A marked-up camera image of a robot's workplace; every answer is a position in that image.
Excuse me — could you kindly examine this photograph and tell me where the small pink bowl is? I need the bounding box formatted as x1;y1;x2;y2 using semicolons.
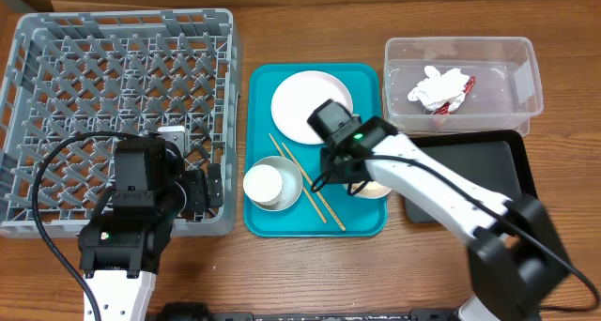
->
351;181;392;199

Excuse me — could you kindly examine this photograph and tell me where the grey bowl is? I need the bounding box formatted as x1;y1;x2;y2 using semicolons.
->
245;156;302;212

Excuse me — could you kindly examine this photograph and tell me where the white cup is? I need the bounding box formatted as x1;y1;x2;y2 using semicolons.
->
243;164;283;206

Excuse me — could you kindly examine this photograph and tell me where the wooden chopstick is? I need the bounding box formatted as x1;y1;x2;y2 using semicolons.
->
268;133;327;224
281;142;347;232

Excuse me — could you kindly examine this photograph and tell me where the large white plate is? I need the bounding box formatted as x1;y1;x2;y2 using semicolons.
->
271;70;353;145

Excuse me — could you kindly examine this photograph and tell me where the red snack wrapper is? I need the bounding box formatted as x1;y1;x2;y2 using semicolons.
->
433;76;476;115

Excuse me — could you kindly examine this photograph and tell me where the white napkin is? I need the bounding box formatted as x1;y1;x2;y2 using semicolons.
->
408;66;470;112

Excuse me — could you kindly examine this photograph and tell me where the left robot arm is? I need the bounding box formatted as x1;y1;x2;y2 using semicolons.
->
78;135;223;320

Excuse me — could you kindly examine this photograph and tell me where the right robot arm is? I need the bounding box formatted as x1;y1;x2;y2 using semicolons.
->
307;99;569;320

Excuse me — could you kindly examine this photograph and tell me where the black waste tray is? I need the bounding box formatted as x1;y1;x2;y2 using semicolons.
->
411;130;537;199

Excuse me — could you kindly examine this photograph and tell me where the teal serving tray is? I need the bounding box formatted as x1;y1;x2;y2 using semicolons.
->
244;63;388;237

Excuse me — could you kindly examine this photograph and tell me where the clear plastic bin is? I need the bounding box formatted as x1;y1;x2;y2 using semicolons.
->
382;37;544;136

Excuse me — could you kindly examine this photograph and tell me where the grey plastic dish rack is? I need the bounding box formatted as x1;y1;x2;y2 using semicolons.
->
1;8;242;238

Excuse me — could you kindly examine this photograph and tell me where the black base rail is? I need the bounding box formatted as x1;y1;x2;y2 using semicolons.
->
146;302;459;321

